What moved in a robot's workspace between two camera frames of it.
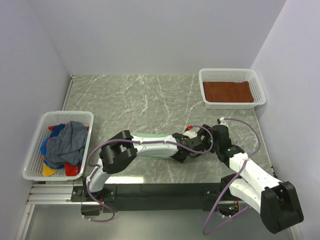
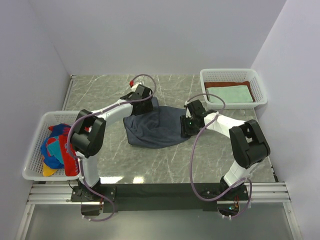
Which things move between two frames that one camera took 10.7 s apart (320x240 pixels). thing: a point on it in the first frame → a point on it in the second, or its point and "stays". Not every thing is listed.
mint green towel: (151, 134) → (230, 94)
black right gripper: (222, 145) → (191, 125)
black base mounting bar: (157, 197) stays
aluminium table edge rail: (68, 94) stays
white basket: (233, 75) stays
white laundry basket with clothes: (59, 150) stays
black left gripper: (180, 160) → (149, 107)
